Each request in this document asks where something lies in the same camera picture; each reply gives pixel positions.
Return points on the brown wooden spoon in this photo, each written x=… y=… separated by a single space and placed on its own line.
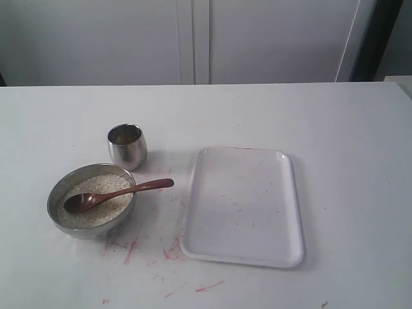
x=86 y=201

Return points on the small steel cup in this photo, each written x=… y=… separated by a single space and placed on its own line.
x=127 y=146

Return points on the steel bowl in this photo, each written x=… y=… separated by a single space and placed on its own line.
x=77 y=176

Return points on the white rice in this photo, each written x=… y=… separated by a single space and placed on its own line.
x=102 y=213

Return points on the white plastic tray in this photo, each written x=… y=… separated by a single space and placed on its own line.
x=243 y=208

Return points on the white cabinet doors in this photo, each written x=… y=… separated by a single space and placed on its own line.
x=67 y=43

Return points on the dark vertical post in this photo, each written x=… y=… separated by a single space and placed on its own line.
x=375 y=40

